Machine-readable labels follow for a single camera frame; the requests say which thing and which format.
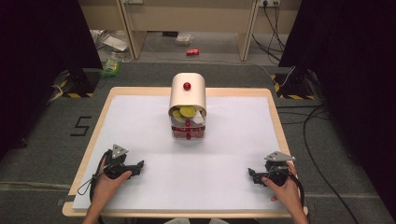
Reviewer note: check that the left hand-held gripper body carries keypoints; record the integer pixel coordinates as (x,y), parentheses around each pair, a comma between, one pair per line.
(115,161)

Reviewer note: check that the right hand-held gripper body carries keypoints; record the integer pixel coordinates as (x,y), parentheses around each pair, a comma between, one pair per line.
(278,171)

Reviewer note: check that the white storage box red knobs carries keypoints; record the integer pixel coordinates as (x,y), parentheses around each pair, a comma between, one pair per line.
(188,93)

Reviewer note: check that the person's right hand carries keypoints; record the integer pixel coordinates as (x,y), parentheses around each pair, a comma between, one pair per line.
(288,194)

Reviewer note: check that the person's left hand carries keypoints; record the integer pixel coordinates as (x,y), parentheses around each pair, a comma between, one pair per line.
(106,189)

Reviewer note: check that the white table mat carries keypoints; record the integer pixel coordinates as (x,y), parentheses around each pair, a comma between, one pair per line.
(218,174)

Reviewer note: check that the wooden table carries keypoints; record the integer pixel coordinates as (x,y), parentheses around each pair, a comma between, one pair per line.
(99,124)

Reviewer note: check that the yellow-green round disc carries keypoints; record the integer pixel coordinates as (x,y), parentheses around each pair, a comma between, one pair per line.
(187,111)
(176,115)

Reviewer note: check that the person's light trousers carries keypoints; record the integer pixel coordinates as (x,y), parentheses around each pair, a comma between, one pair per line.
(196,221)

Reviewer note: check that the white paper piece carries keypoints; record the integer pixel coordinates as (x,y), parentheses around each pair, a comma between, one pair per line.
(198,117)

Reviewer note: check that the black stand base striped tape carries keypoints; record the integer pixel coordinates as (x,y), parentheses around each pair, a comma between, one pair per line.
(294,87)
(77,83)

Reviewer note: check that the green snack packet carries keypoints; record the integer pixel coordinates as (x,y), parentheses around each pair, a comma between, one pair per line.
(110,67)

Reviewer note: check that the black curtain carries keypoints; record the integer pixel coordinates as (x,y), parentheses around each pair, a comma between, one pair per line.
(351,77)
(37,62)

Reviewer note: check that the crumpled white plastic sheet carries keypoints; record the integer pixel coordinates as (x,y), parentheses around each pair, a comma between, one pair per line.
(110,42)

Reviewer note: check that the red drink can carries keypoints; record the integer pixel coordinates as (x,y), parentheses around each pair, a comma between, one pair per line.
(192,52)

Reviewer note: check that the clear plastic bag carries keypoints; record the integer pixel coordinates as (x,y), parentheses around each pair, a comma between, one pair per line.
(183,39)

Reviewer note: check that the wooden background desk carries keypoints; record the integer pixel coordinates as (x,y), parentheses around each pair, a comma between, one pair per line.
(193,15)

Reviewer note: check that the white wall socket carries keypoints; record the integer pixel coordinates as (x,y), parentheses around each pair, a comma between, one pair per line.
(269,2)

